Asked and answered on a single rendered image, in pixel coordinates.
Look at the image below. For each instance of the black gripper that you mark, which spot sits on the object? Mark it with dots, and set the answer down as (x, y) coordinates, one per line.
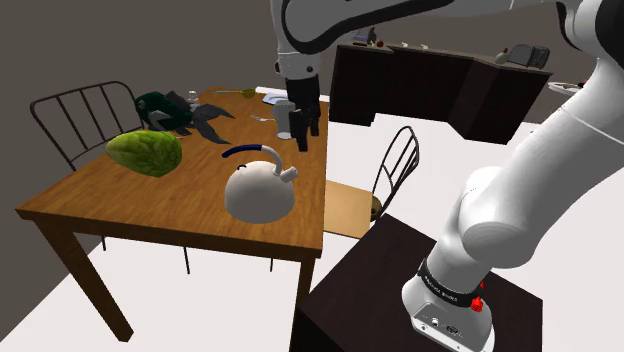
(302, 95)

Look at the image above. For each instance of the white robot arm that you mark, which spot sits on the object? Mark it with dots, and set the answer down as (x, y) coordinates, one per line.
(526, 185)

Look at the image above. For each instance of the grey cylindrical cup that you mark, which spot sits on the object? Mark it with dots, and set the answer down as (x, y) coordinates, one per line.
(283, 119)

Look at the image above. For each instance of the silver fork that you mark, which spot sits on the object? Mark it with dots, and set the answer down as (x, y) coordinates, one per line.
(262, 118)

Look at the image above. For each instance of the black chair with wooden seat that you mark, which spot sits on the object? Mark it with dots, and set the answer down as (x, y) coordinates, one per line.
(343, 207)

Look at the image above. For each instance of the brown round object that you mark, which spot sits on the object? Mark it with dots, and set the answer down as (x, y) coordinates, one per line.
(376, 208)

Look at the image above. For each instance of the small glass shaker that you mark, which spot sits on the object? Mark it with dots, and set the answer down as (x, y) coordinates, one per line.
(193, 97)

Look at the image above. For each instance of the dark kitchen counter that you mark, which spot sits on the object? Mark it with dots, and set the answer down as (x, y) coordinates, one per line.
(419, 88)

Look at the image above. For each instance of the wooden table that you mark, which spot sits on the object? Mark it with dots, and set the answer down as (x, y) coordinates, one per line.
(195, 200)

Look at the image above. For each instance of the dark green fish figure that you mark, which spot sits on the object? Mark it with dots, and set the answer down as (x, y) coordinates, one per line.
(168, 112)

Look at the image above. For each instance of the green lettuce head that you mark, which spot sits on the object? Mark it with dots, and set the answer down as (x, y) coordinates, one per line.
(146, 152)

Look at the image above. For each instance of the dark robot stand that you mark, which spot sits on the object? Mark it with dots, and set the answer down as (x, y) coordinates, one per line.
(360, 292)

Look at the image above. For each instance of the black metal chair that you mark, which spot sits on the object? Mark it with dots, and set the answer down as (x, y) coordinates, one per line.
(73, 119)

